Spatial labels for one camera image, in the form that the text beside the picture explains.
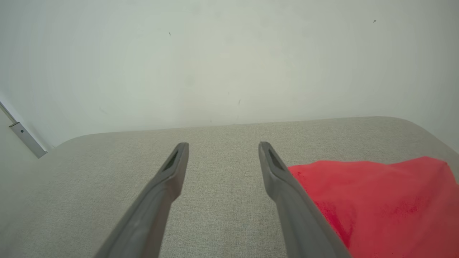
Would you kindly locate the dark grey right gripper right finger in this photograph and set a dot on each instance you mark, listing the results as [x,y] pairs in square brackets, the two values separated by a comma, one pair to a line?
[297,222]

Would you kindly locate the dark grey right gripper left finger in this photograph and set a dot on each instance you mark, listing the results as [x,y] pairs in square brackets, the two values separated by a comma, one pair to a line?
[150,215]

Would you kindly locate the red white basketball jersey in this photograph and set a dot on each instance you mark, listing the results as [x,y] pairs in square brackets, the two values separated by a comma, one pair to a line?
[394,208]

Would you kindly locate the grey metal rail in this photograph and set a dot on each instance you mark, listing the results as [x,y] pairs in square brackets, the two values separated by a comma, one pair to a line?
[27,139]

